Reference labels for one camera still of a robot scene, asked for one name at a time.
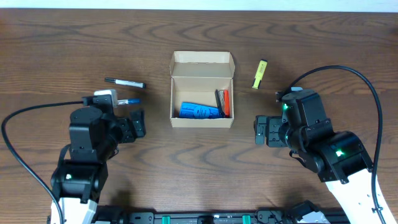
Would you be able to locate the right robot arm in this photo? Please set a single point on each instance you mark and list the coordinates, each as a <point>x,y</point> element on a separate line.
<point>339,159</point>

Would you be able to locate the red black stapler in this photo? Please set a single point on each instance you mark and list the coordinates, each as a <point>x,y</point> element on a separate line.
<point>222,101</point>

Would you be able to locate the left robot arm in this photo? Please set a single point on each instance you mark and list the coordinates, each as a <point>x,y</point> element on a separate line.
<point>95,133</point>

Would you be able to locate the blue white marker pen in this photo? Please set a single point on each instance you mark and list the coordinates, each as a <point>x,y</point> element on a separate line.
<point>131,101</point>

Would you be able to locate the blue plastic tool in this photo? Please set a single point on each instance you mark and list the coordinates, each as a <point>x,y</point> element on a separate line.
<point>196,111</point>

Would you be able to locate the black white marker pen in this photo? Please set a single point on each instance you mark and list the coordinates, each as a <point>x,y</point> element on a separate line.
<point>125,82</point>

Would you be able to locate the yellow highlighter pen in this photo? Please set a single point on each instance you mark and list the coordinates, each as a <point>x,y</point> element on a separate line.
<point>259,74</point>

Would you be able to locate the cardboard box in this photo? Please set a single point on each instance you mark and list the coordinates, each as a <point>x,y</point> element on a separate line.
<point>195,76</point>

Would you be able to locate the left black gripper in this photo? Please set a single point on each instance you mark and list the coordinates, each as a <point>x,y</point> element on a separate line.
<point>131,128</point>

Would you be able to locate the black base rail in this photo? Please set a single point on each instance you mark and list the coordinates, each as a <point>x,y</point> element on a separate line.
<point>109,214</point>

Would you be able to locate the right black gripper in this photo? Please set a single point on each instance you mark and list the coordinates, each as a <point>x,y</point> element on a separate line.
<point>267,130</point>

